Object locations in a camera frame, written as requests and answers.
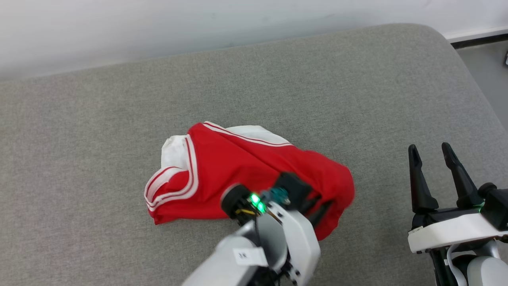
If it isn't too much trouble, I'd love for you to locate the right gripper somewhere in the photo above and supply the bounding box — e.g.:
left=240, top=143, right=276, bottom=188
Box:
left=408, top=142, right=508, bottom=254

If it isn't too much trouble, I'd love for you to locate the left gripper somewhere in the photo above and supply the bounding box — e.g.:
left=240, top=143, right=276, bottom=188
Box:
left=220, top=184, right=334, bottom=286

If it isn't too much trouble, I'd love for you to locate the red garment with white trim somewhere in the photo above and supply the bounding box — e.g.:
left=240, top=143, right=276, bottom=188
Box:
left=144, top=121, right=356, bottom=242

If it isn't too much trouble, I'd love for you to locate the wall baseboard strip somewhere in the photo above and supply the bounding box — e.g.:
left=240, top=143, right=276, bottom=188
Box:
left=444, top=26, right=508, bottom=49

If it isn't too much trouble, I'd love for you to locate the white paper label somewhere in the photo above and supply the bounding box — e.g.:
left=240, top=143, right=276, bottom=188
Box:
left=233, top=247, right=269, bottom=267

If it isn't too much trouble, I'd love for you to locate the grey fabric sofa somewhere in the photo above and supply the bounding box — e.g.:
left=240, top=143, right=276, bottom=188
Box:
left=0, top=23, right=508, bottom=286

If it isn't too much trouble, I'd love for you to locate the white cable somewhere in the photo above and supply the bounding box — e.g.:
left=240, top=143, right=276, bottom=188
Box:
left=446, top=244, right=469, bottom=286

